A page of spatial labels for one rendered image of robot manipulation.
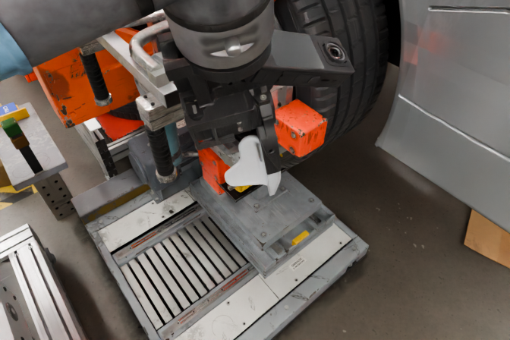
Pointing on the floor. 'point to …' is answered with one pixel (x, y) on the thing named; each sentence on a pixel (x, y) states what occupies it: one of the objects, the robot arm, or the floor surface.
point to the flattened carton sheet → (488, 239)
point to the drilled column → (55, 196)
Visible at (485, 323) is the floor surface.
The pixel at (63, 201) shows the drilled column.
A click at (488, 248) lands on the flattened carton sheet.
